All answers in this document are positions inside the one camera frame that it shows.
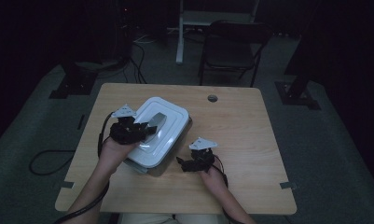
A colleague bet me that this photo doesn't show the black floor cables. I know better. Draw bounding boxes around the black floor cables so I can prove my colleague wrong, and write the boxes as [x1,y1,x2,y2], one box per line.
[122,40,148,85]

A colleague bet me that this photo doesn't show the black strip on floor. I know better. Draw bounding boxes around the black strip on floor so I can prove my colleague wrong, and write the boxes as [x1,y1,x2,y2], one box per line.
[76,114,86,131]

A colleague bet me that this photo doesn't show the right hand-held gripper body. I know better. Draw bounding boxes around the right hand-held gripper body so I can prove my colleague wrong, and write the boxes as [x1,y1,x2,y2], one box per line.
[188,137,218,173]

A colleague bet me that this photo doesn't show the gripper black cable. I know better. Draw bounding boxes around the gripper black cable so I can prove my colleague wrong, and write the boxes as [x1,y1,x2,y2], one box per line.
[52,111,116,224]
[212,154,248,224]

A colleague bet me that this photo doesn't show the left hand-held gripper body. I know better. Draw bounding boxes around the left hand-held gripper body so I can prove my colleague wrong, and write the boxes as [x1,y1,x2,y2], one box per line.
[109,104,142,145]

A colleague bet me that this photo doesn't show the dark equipment tower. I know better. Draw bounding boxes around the dark equipment tower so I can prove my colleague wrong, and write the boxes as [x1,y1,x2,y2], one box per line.
[114,0,135,62]

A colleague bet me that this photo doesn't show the black looped floor cable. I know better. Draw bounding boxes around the black looped floor cable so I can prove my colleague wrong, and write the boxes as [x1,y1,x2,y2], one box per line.
[28,149,76,176]

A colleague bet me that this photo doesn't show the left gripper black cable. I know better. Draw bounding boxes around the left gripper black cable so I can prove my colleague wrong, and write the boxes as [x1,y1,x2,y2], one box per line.
[52,111,116,224]

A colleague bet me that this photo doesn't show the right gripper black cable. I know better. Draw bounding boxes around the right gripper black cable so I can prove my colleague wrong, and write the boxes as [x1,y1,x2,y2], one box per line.
[212,154,248,224]

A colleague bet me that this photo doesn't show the black folding chair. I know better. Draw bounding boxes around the black folding chair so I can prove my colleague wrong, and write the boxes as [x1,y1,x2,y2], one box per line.
[197,20,273,88]

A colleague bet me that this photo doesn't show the clear plastic storage box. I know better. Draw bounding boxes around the clear plastic storage box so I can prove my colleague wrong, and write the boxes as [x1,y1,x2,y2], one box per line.
[123,116,194,175]

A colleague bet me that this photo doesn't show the person's right hand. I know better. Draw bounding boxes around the person's right hand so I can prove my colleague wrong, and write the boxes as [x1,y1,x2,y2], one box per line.
[198,169,228,194]

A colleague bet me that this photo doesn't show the white desk frame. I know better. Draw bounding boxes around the white desk frame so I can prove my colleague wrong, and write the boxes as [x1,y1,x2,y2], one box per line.
[174,0,260,65]

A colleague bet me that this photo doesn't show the black stand base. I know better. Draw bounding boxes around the black stand base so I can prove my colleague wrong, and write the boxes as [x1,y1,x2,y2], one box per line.
[274,0,322,111]
[48,60,99,100]

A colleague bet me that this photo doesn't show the white container lid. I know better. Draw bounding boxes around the white container lid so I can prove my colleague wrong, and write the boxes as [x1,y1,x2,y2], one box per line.
[125,96,190,169]

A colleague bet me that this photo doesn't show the person's left hand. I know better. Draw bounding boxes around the person's left hand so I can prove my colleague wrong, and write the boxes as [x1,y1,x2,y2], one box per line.
[98,138,138,175]

